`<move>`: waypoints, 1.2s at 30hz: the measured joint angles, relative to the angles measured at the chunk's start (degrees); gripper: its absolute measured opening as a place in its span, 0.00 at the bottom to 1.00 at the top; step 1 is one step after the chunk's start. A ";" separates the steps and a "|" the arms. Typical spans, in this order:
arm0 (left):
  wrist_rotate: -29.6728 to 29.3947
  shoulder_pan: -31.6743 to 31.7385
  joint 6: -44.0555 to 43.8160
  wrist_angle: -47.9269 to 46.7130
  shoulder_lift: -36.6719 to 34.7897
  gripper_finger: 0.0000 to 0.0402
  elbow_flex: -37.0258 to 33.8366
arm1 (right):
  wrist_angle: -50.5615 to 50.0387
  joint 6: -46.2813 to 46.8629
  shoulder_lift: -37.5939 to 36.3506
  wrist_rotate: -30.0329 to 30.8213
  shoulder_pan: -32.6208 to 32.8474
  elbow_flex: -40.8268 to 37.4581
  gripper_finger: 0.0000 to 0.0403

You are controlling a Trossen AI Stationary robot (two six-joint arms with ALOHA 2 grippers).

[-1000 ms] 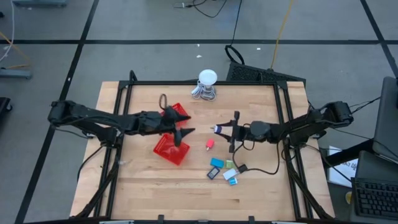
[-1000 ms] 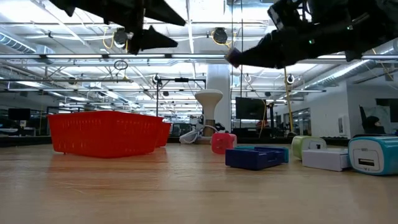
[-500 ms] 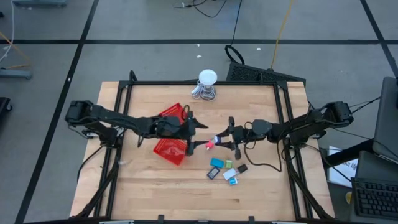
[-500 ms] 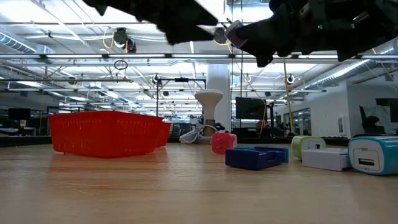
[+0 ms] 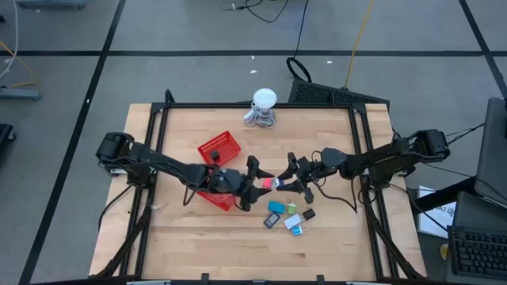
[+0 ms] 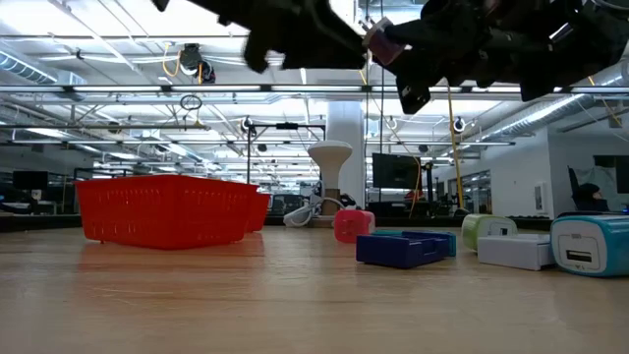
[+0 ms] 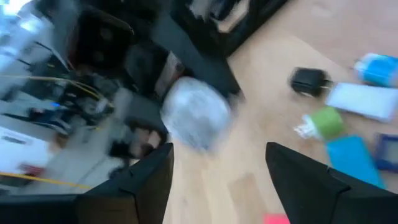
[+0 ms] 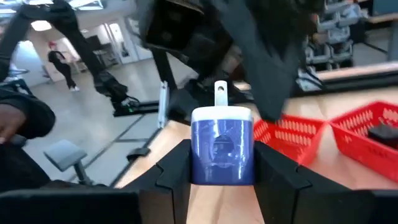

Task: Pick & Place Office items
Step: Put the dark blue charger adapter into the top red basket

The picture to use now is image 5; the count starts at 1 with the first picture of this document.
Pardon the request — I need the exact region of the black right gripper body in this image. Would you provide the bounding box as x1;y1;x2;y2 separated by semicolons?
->
295;156;329;186

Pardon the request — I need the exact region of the white paper sheet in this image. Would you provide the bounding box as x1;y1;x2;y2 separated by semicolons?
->
416;184;457;240

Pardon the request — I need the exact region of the black computer keyboard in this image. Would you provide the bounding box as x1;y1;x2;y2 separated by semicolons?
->
448;225;507;281

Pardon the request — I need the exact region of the white bulb lamp brass base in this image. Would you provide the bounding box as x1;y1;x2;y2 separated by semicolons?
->
251;87;278;128

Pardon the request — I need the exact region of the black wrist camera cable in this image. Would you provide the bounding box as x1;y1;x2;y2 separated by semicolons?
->
181;164;217;207
308;149;368;215

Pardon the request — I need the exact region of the small digital display device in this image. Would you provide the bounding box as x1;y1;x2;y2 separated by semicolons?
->
263;212;281;230

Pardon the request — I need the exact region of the white lamp cord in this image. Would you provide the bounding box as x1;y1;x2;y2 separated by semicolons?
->
242;103;276;130

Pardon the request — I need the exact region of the grey floor foot bar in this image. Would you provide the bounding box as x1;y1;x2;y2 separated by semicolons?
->
15;0;87;10
0;86;42;102

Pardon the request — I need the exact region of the white rectangular box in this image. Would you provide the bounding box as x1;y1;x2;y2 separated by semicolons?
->
283;213;304;230

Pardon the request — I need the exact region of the large dark grey panel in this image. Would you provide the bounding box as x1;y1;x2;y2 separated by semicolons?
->
474;97;507;207

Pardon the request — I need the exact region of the teal rectangular box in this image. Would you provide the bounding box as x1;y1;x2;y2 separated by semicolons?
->
267;200;287;215

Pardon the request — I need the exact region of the red plastic mesh basket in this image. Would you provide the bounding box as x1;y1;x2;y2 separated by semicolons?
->
196;130;242;167
196;190;237;212

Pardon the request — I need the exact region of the black caster base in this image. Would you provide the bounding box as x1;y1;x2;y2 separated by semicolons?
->
0;123;17;159

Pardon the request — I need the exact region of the yellow floor cable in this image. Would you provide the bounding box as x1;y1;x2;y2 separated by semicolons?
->
0;39;40;89
343;0;375;89

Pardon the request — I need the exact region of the black perforated panel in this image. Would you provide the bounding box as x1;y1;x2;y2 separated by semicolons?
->
287;78;391;107

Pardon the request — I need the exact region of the white floor cable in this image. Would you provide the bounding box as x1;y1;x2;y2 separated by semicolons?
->
0;0;21;80

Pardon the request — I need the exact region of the dark grey desk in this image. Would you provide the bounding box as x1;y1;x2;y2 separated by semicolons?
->
445;192;507;285

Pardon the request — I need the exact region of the black floor cable with loop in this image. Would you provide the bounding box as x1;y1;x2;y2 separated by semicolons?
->
285;0;313;83

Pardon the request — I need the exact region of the black aluminium table frame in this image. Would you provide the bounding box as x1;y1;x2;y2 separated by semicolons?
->
93;89;417;285

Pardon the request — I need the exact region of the black diagonal bar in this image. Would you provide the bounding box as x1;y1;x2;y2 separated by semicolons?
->
407;176;477;215

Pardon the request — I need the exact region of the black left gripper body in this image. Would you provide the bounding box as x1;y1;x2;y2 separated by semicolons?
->
205;166;251;199

